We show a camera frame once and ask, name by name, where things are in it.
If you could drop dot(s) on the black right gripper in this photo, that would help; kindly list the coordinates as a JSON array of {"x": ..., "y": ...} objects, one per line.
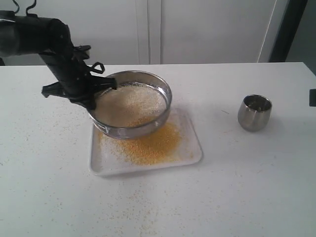
[{"x": 312, "y": 97}]

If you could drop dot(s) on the white rectangular plastic tray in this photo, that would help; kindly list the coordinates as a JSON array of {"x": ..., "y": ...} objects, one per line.
[{"x": 103, "y": 163}]

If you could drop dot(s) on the stainless steel cup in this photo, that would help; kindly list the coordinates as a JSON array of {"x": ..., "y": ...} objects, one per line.
[{"x": 254, "y": 112}]

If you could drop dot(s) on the round steel mesh sieve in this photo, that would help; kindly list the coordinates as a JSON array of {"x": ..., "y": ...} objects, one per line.
[{"x": 137, "y": 78}]

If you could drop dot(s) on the dark vertical post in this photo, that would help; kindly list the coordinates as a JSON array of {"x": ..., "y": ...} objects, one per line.
[{"x": 287, "y": 31}]

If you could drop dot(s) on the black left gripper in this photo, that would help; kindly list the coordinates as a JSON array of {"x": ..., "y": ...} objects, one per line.
[{"x": 73, "y": 79}]

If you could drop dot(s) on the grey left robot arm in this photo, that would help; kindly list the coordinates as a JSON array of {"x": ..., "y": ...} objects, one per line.
[{"x": 50, "y": 38}]

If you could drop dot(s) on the yellow grain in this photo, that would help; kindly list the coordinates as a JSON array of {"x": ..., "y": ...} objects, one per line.
[{"x": 129, "y": 106}]

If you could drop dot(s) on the yellow fine grains on tray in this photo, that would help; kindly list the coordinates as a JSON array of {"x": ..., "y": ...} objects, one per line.
[{"x": 158, "y": 147}]

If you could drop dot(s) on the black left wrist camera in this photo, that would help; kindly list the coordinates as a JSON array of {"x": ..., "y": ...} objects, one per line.
[{"x": 82, "y": 51}]

